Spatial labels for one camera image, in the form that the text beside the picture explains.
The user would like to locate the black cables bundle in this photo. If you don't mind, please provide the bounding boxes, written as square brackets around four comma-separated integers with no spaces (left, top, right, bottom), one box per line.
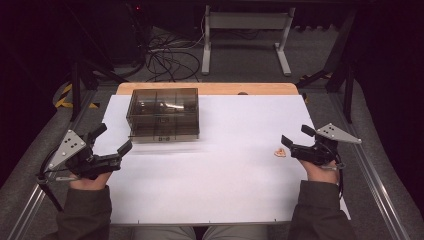
[144,28,202,83]

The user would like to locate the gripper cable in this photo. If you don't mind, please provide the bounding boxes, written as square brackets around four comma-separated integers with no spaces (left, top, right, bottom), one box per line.
[321,151,347,201]
[35,146,73,213]

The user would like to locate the white table mat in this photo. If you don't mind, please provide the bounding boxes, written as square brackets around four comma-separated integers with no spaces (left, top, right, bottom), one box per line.
[91,94,352,226]

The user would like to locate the person's left hand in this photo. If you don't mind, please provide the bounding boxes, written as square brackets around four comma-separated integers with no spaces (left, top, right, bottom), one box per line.
[69,171,113,192]

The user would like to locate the black metal stand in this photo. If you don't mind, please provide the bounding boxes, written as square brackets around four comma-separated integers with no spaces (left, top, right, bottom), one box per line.
[295,6,358,125]

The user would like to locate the black tripod stand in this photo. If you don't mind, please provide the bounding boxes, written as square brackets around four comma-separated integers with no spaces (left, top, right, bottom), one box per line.
[68,3,129,123]

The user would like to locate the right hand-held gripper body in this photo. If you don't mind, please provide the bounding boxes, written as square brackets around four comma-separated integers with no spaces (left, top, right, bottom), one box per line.
[290,122,363,167]

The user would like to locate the person's right hand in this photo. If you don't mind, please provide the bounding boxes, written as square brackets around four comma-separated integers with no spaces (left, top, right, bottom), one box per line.
[298,159,340,185]

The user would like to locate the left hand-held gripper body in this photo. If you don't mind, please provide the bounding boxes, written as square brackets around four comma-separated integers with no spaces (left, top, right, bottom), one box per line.
[39,129,123,183]

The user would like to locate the person's legs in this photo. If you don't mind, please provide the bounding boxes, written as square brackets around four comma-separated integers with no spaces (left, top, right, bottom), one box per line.
[130,225,270,240]

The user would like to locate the white metal stand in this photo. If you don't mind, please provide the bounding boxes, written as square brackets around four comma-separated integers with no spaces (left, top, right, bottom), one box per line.
[200,4,297,77]

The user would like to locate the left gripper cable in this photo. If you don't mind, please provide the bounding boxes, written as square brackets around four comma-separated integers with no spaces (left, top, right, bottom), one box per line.
[35,146,73,213]

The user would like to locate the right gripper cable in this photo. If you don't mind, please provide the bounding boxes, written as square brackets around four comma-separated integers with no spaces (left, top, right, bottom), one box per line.
[321,151,347,201]

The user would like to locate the smoky transparent drawer box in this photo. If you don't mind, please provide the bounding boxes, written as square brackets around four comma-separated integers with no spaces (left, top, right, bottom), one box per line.
[125,87,201,144]

